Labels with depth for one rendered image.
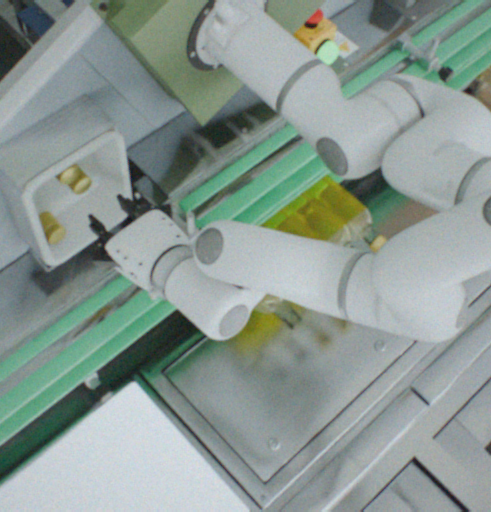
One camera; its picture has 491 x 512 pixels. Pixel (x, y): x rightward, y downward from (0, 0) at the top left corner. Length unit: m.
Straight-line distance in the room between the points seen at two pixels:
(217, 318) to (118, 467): 0.48
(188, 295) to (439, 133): 0.38
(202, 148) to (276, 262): 0.48
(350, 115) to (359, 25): 0.59
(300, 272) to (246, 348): 0.58
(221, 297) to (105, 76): 0.40
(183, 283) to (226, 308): 0.07
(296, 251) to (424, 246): 0.17
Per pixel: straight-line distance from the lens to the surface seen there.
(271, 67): 1.05
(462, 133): 0.97
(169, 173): 1.30
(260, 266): 0.89
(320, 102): 1.01
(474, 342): 1.54
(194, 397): 1.41
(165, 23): 1.05
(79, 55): 1.13
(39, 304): 1.30
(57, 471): 1.39
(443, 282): 0.77
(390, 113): 1.02
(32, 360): 1.28
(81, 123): 1.14
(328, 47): 1.43
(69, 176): 1.17
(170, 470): 1.37
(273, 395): 1.41
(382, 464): 1.43
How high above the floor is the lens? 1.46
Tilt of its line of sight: 20 degrees down
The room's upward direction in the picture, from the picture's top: 134 degrees clockwise
